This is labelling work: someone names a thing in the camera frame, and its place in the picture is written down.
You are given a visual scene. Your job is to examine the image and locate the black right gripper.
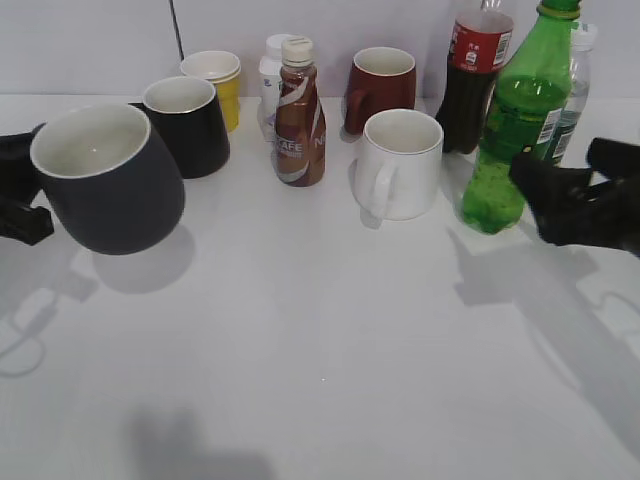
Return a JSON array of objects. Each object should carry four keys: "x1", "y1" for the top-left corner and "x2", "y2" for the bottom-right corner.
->
[{"x1": 509, "y1": 137, "x2": 640, "y2": 257}]

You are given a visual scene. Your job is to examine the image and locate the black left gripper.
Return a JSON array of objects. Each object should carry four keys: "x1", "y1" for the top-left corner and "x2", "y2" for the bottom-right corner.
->
[{"x1": 1, "y1": 123, "x2": 54, "y2": 246}]

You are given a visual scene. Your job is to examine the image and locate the dark grey mug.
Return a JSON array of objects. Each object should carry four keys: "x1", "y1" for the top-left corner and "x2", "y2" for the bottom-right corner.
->
[{"x1": 30, "y1": 104, "x2": 185, "y2": 255}]

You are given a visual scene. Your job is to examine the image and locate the green soda bottle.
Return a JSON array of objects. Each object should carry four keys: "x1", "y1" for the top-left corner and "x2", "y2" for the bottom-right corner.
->
[{"x1": 461, "y1": 0, "x2": 580, "y2": 234}]

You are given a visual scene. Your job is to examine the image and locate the yellow paper cup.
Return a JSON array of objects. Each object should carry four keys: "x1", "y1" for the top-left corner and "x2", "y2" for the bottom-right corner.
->
[{"x1": 180, "y1": 50, "x2": 241, "y2": 132}]

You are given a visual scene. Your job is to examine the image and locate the clear water bottle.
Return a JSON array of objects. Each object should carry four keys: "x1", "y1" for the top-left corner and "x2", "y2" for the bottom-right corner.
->
[{"x1": 544, "y1": 21, "x2": 598, "y2": 165}]

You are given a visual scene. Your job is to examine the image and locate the dark cola bottle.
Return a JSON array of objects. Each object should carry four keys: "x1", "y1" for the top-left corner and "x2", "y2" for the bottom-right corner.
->
[{"x1": 436, "y1": 1, "x2": 514, "y2": 154}]

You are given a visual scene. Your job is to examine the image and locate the white ceramic mug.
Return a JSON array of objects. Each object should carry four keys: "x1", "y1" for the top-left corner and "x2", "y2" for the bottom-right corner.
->
[{"x1": 353, "y1": 109, "x2": 444, "y2": 221}]

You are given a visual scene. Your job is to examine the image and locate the black mug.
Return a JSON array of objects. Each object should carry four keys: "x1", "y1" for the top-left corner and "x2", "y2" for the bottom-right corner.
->
[{"x1": 135, "y1": 76, "x2": 230, "y2": 179}]

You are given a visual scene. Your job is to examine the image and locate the dark red mug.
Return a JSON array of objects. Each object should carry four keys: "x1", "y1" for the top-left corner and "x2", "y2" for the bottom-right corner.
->
[{"x1": 343, "y1": 46, "x2": 416, "y2": 136}]

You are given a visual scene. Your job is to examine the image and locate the white milk bottle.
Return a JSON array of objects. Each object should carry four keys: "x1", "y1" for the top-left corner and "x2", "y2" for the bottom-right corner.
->
[{"x1": 258, "y1": 33, "x2": 293, "y2": 142}]

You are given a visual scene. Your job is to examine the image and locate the brown coffee drink bottle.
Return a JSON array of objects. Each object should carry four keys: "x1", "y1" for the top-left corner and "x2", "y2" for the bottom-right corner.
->
[{"x1": 275, "y1": 36, "x2": 326, "y2": 187}]

